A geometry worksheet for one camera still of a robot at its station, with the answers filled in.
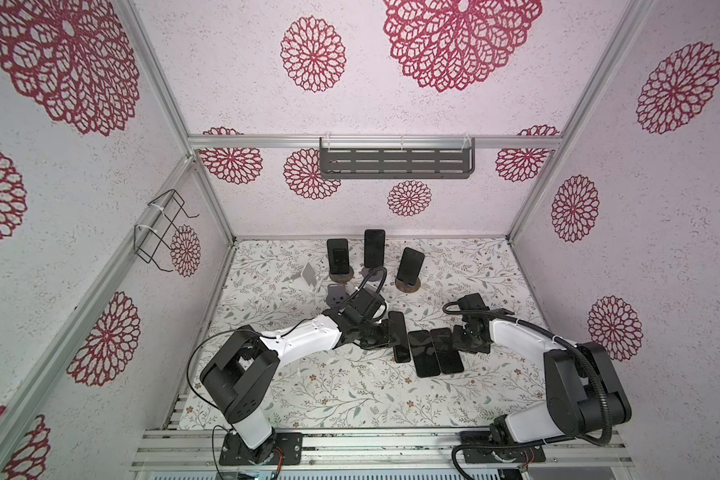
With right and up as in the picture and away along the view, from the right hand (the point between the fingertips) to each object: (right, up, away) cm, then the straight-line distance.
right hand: (461, 341), depth 91 cm
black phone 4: (-5, -4, -2) cm, 7 cm away
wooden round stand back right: (-15, +16, +12) cm, 25 cm away
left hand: (-20, +1, -9) cm, 22 cm away
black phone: (-39, +28, +15) cm, 50 cm away
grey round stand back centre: (-25, +19, +19) cm, 37 cm away
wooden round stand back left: (-38, +19, +18) cm, 46 cm away
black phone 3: (-15, +23, +6) cm, 28 cm away
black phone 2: (-26, +29, +11) cm, 41 cm away
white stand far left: (-49, +19, +11) cm, 54 cm away
